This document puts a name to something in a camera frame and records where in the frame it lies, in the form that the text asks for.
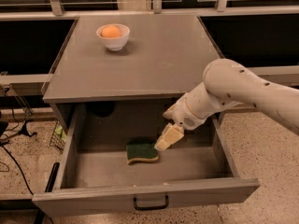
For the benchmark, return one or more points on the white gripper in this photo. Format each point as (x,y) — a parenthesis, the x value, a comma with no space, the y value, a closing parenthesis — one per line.
(183,115)

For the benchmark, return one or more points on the green and yellow sponge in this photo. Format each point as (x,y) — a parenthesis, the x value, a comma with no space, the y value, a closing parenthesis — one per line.
(141,151)

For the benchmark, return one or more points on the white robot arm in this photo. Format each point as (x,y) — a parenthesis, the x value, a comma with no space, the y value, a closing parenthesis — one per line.
(225,84)

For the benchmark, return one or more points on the grey cabinet with counter top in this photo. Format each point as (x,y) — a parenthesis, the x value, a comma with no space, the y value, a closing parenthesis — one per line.
(165,56)

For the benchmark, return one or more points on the open grey top drawer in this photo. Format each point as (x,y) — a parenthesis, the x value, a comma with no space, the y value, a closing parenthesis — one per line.
(94,176)

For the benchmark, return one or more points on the black bar beside drawer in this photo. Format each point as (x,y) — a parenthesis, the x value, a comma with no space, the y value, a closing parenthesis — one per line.
(54,171)

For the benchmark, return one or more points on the white ceramic bowl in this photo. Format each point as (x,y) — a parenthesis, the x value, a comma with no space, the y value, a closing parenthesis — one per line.
(114,44)

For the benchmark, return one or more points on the orange fruit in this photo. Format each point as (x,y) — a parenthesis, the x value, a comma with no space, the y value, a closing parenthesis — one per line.
(111,31)

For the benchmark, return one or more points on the black stand on floor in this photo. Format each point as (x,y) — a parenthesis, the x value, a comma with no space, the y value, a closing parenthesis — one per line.
(21,127)

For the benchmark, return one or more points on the metal window railing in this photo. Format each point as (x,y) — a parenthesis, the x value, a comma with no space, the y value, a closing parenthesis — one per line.
(60,9)

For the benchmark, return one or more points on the black drawer handle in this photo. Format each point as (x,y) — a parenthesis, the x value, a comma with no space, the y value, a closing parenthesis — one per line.
(150,204)

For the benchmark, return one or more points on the wire basket with green item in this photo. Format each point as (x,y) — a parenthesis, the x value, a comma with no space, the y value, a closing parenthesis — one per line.
(58,138)

